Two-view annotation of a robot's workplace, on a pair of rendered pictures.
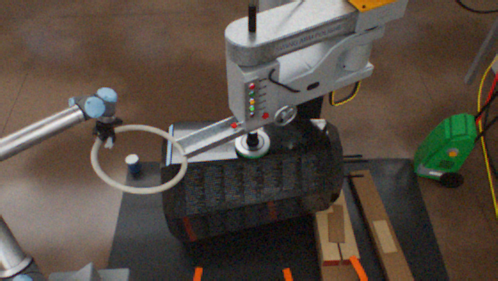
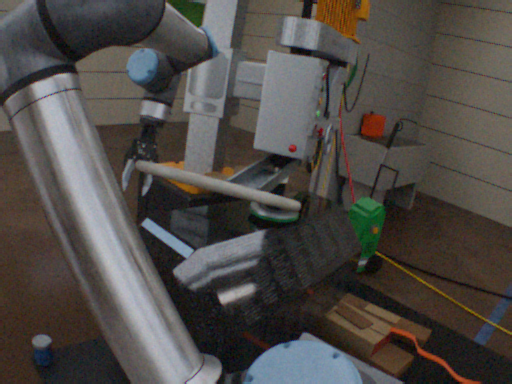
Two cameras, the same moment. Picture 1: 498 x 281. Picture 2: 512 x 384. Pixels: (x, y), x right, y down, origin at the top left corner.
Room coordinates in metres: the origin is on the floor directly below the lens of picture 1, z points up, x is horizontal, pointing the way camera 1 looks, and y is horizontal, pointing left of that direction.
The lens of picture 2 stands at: (0.42, 1.33, 1.52)
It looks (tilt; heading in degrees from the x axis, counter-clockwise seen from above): 18 degrees down; 315
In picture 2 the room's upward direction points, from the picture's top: 9 degrees clockwise
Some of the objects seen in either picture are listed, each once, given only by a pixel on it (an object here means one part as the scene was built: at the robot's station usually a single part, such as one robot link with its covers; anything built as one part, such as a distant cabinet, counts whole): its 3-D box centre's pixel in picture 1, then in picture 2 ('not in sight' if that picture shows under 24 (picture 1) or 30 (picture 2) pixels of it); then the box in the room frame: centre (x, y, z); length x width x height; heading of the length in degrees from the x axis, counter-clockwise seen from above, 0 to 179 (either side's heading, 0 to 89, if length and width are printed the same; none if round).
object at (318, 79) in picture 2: (250, 100); (316, 100); (1.51, -0.01, 1.39); 0.08 x 0.03 x 0.28; 117
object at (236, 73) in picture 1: (265, 84); (296, 105); (1.68, -0.09, 1.34); 0.36 x 0.22 x 0.45; 117
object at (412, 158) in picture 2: not in sight; (385, 174); (2.85, -3.23, 0.43); 1.30 x 0.62 x 0.86; 92
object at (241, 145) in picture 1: (252, 142); (274, 208); (1.64, -0.02, 0.89); 0.21 x 0.21 x 0.01
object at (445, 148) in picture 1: (454, 135); (364, 218); (2.05, -1.56, 0.43); 0.35 x 0.35 x 0.87; 75
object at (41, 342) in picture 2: (133, 164); (43, 350); (2.08, 0.97, 0.08); 0.10 x 0.10 x 0.13
